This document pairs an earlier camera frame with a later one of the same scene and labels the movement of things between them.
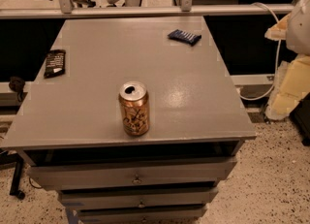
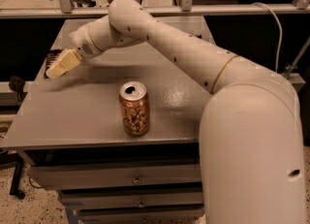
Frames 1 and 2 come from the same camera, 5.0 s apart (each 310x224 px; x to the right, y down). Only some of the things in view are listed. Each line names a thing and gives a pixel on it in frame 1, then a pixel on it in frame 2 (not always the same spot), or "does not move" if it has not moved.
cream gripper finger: (278, 32) to (83, 44)
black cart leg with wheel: (12, 159) does not move
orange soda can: (135, 103) does not move
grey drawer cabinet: (68, 122) does not move
